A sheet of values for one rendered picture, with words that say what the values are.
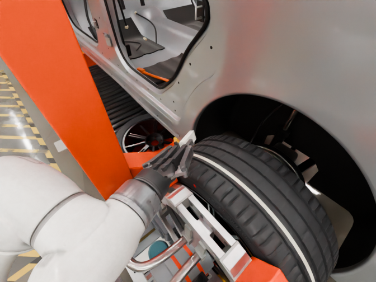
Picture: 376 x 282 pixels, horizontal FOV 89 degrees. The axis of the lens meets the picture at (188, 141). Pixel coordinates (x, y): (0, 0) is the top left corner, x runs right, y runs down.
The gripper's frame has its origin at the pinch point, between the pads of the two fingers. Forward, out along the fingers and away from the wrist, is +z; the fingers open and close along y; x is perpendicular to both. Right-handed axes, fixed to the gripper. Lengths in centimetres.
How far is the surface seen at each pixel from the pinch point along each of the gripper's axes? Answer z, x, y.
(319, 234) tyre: -0.8, -28.3, 31.7
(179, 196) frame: -8.9, -13.4, -2.4
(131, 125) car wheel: 66, -25, -100
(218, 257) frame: -18.0, -20.9, 11.0
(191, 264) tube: -18.7, -28.9, 1.4
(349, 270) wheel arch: 8, -56, 41
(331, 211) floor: 103, -136, 49
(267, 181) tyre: 2.7, -14.8, 19.6
